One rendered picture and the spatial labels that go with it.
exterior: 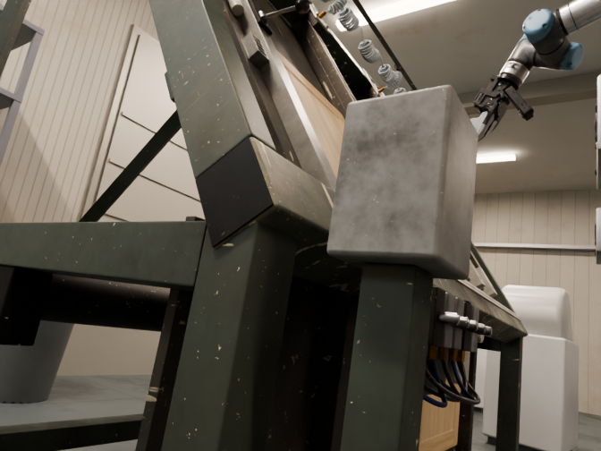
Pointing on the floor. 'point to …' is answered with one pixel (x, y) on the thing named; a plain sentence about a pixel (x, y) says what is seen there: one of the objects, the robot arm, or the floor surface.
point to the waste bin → (33, 364)
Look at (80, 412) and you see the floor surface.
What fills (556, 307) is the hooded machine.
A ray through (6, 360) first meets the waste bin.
